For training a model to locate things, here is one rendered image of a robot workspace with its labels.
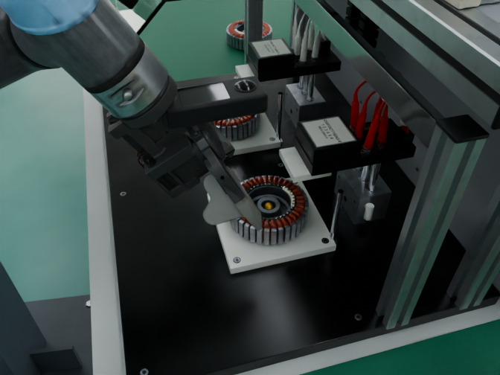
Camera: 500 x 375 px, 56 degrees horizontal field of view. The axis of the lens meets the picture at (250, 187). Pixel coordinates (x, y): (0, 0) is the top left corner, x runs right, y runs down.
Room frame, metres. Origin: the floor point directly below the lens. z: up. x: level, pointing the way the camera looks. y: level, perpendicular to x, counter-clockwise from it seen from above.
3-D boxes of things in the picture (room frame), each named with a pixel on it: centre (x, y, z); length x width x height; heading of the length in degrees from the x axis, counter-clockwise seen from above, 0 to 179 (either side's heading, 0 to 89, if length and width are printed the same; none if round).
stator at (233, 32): (1.10, 0.00, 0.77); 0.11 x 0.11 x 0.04
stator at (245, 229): (0.47, -0.03, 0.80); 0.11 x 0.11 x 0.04
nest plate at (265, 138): (0.70, 0.04, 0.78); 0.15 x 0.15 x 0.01; 16
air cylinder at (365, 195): (0.51, -0.17, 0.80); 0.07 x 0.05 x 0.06; 16
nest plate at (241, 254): (0.47, -0.03, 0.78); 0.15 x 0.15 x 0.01; 16
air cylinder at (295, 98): (0.74, -0.10, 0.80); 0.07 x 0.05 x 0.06; 16
